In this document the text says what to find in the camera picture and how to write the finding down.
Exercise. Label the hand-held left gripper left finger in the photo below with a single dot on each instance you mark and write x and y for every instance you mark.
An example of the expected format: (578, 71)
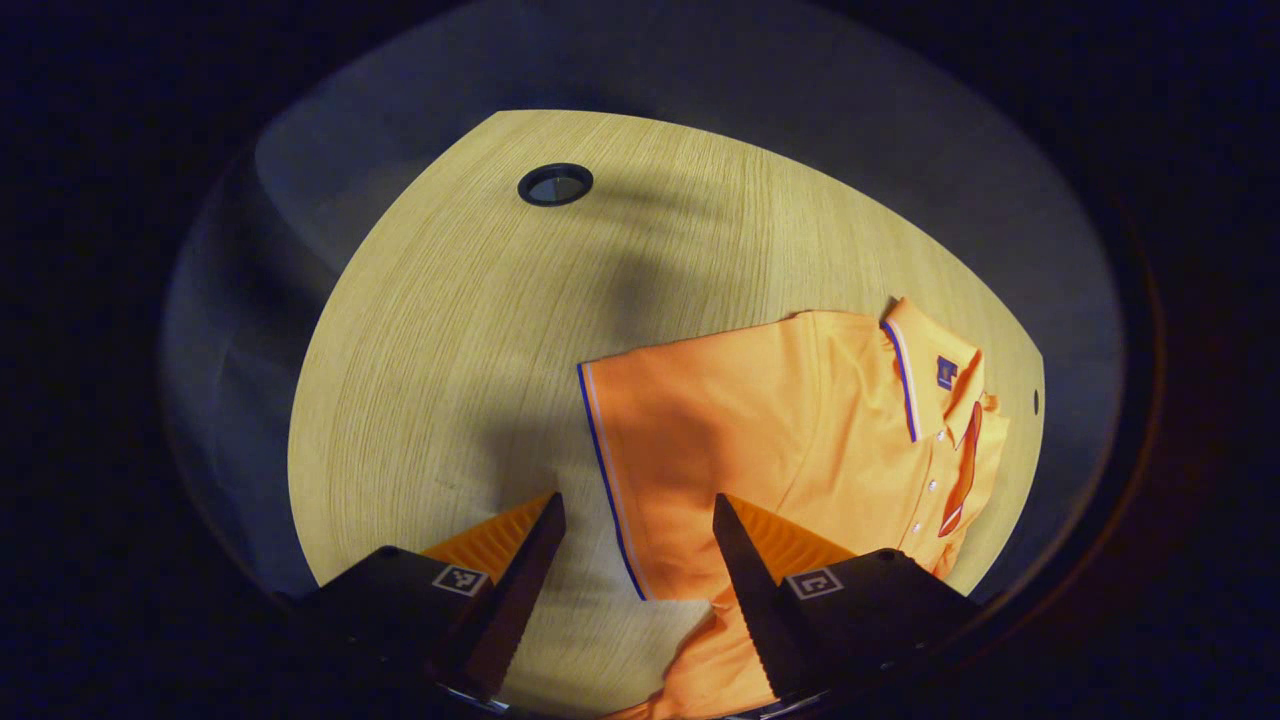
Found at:
(520, 590)

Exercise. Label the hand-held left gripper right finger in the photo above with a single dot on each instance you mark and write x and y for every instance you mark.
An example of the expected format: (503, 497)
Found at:
(755, 600)

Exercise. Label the orange polo T-shirt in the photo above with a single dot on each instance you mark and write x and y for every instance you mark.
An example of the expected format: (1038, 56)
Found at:
(700, 430)

